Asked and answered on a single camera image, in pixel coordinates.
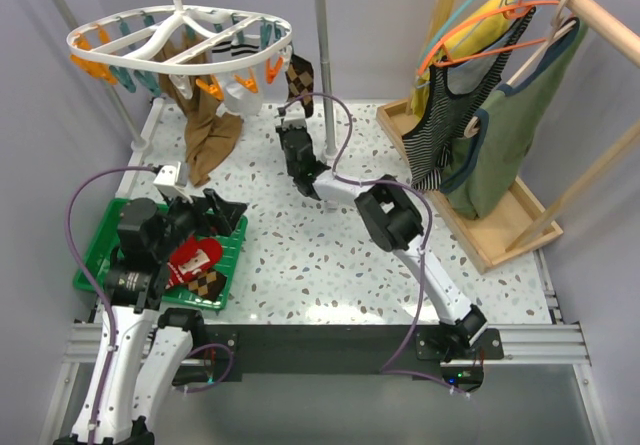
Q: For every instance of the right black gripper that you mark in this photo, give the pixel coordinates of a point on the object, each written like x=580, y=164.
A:
x=281, y=130

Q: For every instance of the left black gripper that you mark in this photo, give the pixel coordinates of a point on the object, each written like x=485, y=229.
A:
x=226, y=212

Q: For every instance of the red christmas sock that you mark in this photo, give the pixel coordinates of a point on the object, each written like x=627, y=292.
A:
x=190, y=265

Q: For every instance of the brown argyle sock back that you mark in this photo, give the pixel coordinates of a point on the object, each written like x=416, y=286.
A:
x=300, y=82

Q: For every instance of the brown argyle sock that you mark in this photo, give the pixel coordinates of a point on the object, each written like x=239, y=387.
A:
x=300, y=82
x=208, y=285

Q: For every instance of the brown argyle sock front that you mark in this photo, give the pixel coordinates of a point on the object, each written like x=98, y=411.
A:
x=208, y=285

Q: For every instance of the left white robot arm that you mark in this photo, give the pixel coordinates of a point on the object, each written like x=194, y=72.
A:
x=142, y=347

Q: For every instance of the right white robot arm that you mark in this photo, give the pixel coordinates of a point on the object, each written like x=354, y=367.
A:
x=395, y=225

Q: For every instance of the white round clip hanger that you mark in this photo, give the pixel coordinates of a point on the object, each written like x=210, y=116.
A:
x=180, y=40

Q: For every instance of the orange clothes hanger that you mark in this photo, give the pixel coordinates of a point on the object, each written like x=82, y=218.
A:
x=435, y=52

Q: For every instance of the wooden clothes hanger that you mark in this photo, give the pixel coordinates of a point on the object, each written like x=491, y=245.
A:
x=545, y=40

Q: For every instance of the white striped sock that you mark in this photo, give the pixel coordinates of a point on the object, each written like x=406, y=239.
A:
x=238, y=99

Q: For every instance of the tan plain sock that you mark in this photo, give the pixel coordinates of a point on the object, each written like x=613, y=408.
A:
x=209, y=137

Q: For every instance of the white metal drying rack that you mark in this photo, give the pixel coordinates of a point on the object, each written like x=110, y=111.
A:
x=322, y=65

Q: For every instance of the green plastic tray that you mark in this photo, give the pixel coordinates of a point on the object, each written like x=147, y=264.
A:
x=105, y=238

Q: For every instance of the black striped tank top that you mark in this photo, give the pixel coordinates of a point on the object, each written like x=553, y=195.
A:
x=455, y=93

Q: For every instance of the green tank top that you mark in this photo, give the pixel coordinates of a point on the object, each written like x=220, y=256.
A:
x=483, y=167

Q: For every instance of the yellow shirt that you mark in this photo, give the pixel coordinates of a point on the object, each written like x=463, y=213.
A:
x=470, y=40

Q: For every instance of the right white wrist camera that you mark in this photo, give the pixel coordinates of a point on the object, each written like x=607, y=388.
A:
x=294, y=113

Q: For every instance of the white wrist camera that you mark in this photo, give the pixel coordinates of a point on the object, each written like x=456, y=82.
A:
x=294, y=113
x=171, y=181

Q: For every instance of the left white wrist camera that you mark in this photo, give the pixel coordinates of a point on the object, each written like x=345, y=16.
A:
x=171, y=181

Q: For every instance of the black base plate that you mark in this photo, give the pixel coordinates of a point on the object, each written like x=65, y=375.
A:
x=330, y=350

